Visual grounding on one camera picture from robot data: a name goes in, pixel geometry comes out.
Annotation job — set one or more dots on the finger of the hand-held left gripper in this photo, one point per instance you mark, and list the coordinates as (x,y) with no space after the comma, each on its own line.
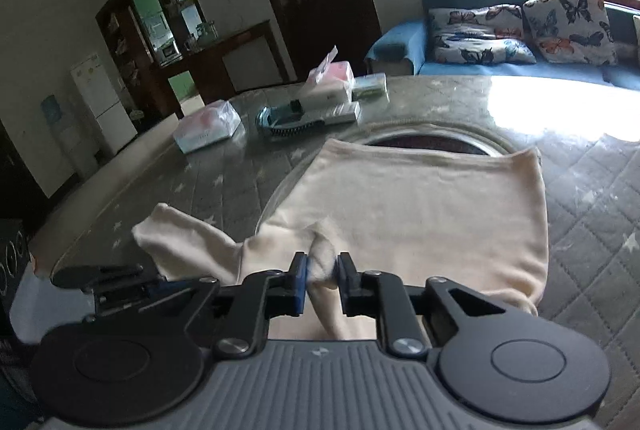
(90,276)
(157,287)

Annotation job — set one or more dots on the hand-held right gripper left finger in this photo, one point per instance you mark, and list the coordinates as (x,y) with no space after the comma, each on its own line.
(300,285)

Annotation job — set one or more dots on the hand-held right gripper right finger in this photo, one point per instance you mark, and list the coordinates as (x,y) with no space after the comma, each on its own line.
(345,285)

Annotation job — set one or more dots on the cream knit garment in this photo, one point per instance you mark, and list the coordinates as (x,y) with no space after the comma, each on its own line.
(425,210)

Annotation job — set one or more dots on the white water dispenser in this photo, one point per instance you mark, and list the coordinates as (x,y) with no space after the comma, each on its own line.
(70,145)

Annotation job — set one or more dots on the round black induction cooktop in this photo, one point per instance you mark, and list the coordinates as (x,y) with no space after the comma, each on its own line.
(425,143)

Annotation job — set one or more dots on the white refrigerator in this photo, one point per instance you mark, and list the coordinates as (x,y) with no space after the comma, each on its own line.
(105,110)

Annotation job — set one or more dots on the large wrapped tissue pack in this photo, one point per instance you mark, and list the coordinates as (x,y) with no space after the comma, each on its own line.
(207,125)

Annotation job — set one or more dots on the blue hair brush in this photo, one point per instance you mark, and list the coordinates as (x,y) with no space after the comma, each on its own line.
(280,115)

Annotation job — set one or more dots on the white box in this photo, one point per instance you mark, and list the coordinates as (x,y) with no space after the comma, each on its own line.
(325,95)

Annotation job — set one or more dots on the green box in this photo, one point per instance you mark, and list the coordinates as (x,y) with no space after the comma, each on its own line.
(370,85)

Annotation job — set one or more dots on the pink tissue pack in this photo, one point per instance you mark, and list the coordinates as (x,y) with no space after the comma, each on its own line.
(335,73)

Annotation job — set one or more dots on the low wooden cabinet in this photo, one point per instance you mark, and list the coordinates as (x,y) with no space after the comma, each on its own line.
(250,55)

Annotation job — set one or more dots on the dark wood display cabinet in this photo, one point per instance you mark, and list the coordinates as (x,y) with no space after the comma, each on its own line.
(125,35)

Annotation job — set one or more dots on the blue sofa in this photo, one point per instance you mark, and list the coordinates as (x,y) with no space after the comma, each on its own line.
(395,45)

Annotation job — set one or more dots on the butterfly print cushion with blue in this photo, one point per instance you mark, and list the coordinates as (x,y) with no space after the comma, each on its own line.
(485,50)

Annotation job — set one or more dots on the large butterfly print cushion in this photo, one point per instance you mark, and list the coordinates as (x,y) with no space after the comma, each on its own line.
(570,28)

